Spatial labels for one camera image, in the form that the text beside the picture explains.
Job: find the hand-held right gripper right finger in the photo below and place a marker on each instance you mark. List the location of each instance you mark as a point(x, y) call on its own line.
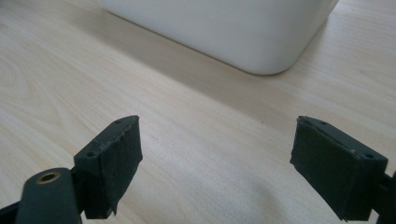
point(336, 168)

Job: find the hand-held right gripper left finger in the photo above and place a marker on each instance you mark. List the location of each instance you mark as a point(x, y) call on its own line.
point(109, 169)

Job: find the white plastic container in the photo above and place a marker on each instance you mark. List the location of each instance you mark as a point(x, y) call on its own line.
point(236, 28)

